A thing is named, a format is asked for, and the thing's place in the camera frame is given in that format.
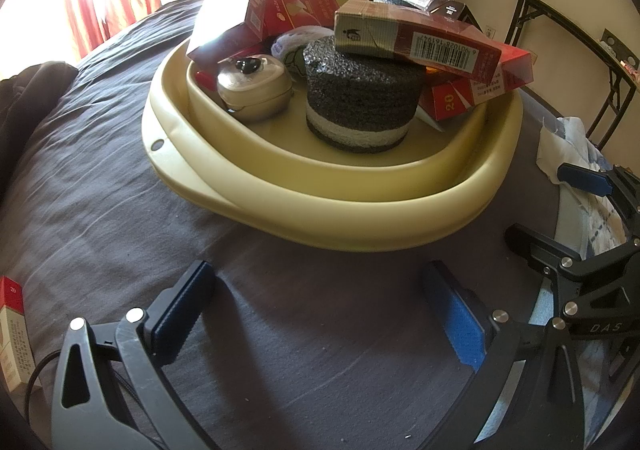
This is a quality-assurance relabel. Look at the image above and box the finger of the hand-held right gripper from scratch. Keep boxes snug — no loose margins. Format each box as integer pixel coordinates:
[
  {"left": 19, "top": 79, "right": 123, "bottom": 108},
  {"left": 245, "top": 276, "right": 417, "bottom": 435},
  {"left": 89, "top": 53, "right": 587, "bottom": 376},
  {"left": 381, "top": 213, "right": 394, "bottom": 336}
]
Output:
[
  {"left": 504, "top": 224, "right": 586, "bottom": 281},
  {"left": 556, "top": 162, "right": 640, "bottom": 227}
]

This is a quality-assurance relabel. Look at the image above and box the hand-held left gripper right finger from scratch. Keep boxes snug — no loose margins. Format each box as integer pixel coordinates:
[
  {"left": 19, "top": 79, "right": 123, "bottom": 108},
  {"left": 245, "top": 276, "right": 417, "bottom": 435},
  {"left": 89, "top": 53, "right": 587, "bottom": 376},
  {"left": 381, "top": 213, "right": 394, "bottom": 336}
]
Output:
[{"left": 417, "top": 260, "right": 587, "bottom": 450}]

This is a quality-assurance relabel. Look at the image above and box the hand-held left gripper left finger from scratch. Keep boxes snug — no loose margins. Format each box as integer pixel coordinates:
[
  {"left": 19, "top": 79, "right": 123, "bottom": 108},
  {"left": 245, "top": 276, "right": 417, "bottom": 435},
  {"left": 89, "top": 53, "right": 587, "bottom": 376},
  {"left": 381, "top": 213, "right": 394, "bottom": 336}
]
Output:
[{"left": 50, "top": 260, "right": 221, "bottom": 450}]

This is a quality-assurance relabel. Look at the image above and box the red and white cigarette carton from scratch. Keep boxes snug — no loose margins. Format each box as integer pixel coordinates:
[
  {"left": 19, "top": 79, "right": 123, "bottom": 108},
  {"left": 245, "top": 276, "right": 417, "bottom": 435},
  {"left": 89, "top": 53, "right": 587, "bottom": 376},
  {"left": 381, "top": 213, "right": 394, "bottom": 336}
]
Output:
[{"left": 417, "top": 44, "right": 534, "bottom": 123}]

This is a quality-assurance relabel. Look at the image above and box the yellow plastic basin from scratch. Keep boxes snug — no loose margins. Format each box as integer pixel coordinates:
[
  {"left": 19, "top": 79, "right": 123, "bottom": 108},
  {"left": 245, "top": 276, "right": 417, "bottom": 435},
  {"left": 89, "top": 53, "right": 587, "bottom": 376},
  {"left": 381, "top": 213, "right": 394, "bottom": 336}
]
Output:
[{"left": 141, "top": 0, "right": 526, "bottom": 251}]

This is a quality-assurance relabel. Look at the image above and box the blue and white fleece blanket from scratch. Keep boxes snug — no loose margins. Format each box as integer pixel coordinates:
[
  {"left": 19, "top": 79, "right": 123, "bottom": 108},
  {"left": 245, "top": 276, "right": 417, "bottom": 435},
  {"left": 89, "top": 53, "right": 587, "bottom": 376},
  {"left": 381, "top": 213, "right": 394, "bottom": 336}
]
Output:
[{"left": 525, "top": 116, "right": 640, "bottom": 436}]

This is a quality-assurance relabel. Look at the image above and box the red and white cigarette pack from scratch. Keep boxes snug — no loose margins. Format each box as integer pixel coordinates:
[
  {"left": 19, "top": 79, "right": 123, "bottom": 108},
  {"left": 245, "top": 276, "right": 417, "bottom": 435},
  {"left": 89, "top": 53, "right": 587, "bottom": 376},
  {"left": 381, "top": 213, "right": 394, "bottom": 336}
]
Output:
[{"left": 0, "top": 275, "right": 37, "bottom": 393}]

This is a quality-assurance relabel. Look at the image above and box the black-legged folding table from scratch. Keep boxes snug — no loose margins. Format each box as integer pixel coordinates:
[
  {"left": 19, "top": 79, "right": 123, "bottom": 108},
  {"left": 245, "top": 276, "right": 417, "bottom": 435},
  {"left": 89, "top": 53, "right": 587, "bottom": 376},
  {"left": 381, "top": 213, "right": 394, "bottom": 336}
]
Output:
[{"left": 502, "top": 0, "right": 640, "bottom": 151}]

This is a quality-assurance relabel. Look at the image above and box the small dark box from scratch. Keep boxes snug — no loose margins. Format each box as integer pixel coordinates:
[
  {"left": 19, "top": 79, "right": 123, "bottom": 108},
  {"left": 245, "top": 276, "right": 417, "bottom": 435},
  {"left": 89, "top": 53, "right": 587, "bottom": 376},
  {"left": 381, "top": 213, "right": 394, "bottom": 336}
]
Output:
[{"left": 429, "top": 0, "right": 483, "bottom": 28}]

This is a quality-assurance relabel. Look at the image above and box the beige round case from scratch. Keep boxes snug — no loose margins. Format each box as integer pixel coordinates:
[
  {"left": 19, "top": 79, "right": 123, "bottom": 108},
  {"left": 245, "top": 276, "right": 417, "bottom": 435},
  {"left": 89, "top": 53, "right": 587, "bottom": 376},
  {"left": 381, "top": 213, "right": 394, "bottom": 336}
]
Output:
[{"left": 216, "top": 54, "right": 293, "bottom": 123}]

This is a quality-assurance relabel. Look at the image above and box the black and white sponge cylinder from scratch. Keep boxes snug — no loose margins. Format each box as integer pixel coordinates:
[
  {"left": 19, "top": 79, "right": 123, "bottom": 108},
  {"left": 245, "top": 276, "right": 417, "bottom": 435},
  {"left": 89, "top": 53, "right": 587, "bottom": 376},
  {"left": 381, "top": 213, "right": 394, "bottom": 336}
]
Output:
[{"left": 302, "top": 36, "right": 426, "bottom": 153}]

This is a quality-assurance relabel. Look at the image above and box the dark brown cloth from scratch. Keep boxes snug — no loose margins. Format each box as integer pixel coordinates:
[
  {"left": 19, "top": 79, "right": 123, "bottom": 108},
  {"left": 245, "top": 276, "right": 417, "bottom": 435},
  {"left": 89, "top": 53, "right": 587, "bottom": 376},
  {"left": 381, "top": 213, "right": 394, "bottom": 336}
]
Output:
[{"left": 0, "top": 60, "right": 78, "bottom": 201}]

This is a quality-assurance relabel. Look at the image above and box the pale box with red flap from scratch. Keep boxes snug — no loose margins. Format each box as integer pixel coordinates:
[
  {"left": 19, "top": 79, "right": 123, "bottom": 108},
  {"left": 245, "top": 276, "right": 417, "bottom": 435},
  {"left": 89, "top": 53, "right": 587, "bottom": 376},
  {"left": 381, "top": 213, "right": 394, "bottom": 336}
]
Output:
[{"left": 186, "top": 0, "right": 271, "bottom": 66}]

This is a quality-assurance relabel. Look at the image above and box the red box with gold print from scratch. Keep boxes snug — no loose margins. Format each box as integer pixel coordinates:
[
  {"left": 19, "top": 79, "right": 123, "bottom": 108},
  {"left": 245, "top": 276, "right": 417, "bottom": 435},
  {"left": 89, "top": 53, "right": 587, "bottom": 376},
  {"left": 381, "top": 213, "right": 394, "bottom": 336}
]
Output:
[{"left": 260, "top": 0, "right": 341, "bottom": 38}]

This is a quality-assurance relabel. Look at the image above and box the thin black cable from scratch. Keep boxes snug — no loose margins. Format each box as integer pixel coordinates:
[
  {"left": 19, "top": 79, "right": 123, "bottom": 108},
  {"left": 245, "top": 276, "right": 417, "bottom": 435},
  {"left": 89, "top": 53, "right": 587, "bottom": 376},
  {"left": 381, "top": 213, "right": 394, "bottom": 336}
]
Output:
[{"left": 22, "top": 350, "right": 63, "bottom": 411}]

